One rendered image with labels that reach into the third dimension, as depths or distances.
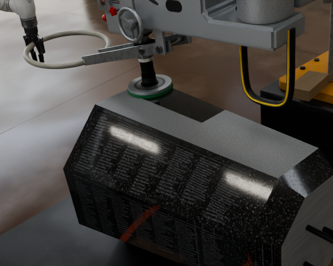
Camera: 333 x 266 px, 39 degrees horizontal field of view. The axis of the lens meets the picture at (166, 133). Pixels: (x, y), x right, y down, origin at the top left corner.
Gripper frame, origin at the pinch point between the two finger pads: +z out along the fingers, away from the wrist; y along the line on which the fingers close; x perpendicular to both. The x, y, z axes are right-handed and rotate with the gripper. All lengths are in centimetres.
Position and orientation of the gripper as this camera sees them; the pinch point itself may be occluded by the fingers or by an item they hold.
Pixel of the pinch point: (38, 58)
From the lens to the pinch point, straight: 288.8
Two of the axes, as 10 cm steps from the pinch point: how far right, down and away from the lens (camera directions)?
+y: 8.8, 2.1, -4.2
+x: 4.7, -5.2, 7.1
